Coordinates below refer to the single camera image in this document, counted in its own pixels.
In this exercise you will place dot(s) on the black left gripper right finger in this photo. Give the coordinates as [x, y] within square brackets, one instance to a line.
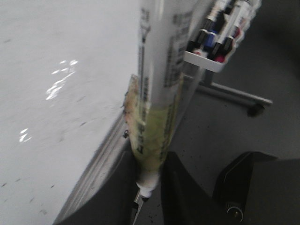
[184, 202]

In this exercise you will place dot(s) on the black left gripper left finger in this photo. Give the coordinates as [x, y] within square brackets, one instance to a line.
[113, 203]

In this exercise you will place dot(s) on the white marker with yellowed tape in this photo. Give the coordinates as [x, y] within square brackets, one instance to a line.
[153, 96]

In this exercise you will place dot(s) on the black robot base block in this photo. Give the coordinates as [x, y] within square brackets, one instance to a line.
[260, 189]

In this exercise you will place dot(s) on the grey whiteboard stand leg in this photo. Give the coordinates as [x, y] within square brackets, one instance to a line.
[250, 101]

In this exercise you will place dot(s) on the white marker tray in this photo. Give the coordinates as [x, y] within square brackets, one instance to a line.
[216, 65]

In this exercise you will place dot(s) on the blue capped marker in tray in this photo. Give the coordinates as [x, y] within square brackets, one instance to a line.
[211, 38]

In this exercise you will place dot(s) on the black capped marker in tray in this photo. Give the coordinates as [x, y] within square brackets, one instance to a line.
[199, 39]

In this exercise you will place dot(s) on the red capped marker in tray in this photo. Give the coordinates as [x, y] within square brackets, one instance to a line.
[231, 30]

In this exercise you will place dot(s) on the white whiteboard with aluminium frame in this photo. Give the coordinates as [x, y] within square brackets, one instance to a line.
[64, 71]

